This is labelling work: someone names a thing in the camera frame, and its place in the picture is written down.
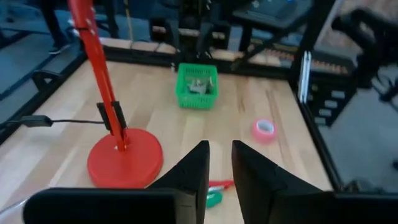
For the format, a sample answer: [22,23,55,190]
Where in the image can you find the black frame clamp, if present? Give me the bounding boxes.
[32,70,62,91]

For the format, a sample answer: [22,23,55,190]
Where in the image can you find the person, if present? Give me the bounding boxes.
[40,0,74,55]

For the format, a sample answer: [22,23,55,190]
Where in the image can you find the black desk leg frame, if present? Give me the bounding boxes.
[93,0,121,40]

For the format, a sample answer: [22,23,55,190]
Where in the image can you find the grey staple remover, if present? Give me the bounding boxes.
[186,79,208,95]

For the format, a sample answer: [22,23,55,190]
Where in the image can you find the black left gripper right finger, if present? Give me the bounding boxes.
[231,139,338,224]

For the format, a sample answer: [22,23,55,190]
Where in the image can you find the person's dark blue shoe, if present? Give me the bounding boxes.
[48,43,72,55]

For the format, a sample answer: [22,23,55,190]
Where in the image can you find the yellow extension cord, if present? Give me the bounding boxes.
[123,0,134,43]

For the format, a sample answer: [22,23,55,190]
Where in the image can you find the red mini stapler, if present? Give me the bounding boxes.
[208,179,234,191]

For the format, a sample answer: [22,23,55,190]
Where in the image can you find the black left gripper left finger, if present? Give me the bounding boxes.
[148,139,211,224]

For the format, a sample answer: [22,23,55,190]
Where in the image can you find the black lamp cable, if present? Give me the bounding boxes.
[0,114,106,130]

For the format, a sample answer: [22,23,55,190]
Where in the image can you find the green mini stapler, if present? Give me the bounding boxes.
[205,189,223,208]

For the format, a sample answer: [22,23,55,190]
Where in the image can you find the red desk lamp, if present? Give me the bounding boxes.
[67,0,164,190]

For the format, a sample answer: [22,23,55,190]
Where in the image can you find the small green plastic basket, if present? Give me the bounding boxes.
[175,62,220,110]

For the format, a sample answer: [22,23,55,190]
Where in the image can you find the silver aluminium bracket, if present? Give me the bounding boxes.
[297,50,312,103]

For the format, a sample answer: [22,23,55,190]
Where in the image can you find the pink tape roll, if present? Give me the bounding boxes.
[251,118,278,144]

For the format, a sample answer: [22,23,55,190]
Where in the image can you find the black office chair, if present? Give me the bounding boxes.
[331,7,398,103]

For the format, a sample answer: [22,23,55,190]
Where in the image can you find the black striped floor ramp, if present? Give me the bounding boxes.
[306,51,358,127]

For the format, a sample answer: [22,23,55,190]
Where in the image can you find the black table frame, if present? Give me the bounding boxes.
[0,0,346,192]

